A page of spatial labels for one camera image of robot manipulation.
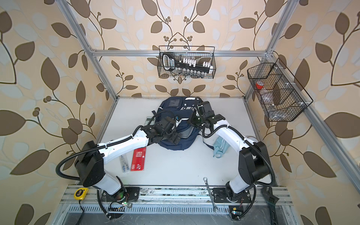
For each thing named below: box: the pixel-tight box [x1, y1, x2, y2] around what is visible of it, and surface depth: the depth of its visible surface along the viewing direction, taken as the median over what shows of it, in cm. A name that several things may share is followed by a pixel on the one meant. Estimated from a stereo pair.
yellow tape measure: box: [73, 187, 90, 201], surface depth 75 cm
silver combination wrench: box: [202, 177, 219, 214], surface depth 75 cm
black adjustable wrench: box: [261, 186, 280, 225], surface depth 73 cm
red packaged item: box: [130, 147, 147, 172], surface depth 87 cm
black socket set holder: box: [162, 52, 214, 79], surface depth 87 cm
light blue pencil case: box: [212, 135, 230, 158], surface depth 90 cm
